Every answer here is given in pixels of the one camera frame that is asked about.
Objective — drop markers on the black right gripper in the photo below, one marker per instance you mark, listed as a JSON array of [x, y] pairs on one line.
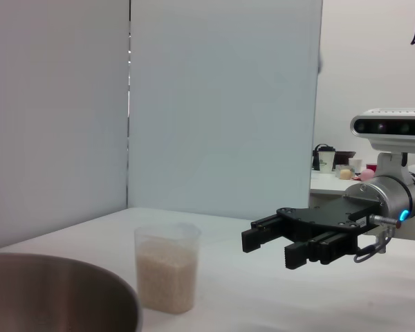
[[325, 218]]

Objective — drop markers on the clear plastic measuring cup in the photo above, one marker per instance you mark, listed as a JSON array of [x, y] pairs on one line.
[[167, 235]]

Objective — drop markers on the white uncooked rice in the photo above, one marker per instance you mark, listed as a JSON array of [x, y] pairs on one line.
[[166, 280]]

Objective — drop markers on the stainless steel mixing bowl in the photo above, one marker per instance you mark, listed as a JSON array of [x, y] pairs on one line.
[[48, 294]]

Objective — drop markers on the paper cup with black lid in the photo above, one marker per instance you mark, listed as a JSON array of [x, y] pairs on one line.
[[323, 159]]

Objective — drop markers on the dark brown bowl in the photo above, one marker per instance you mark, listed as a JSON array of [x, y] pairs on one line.
[[344, 157]]

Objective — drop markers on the small white cup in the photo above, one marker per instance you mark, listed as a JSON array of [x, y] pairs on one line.
[[356, 165]]

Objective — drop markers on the red cup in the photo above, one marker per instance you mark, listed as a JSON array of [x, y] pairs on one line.
[[371, 166]]

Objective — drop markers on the white background table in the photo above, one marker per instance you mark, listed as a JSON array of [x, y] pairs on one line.
[[328, 186]]

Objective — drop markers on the yellow item in clear box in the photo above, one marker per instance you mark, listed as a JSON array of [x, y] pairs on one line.
[[346, 173]]

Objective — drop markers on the pink round object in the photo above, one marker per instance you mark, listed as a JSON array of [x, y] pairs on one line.
[[367, 175]]

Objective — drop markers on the white partition panel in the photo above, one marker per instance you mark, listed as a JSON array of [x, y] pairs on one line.
[[221, 103], [55, 121]]

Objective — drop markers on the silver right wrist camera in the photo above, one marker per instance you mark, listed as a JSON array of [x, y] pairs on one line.
[[384, 126]]

